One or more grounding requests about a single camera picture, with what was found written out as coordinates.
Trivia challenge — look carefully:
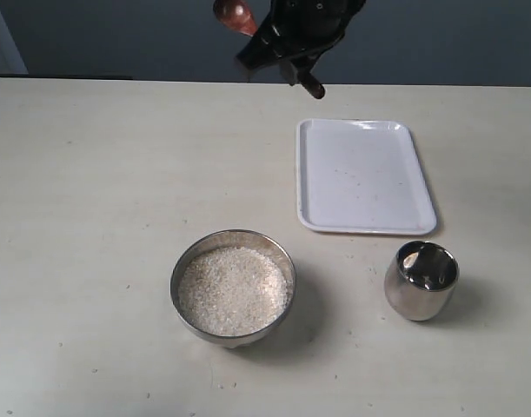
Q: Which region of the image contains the shiny steel cup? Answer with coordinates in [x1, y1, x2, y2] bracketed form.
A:
[384, 241, 460, 321]

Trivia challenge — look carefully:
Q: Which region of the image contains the brown wooden spoon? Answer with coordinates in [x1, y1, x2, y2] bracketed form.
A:
[213, 0, 326, 99]

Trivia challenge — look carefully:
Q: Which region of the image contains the steel bowl of rice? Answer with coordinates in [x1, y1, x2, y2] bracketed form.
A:
[169, 229, 296, 349]

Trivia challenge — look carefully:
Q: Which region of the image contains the white rectangular tray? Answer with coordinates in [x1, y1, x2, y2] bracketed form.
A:
[295, 118, 437, 235]

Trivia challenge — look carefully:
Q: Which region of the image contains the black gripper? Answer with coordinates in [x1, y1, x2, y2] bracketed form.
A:
[235, 0, 366, 87]

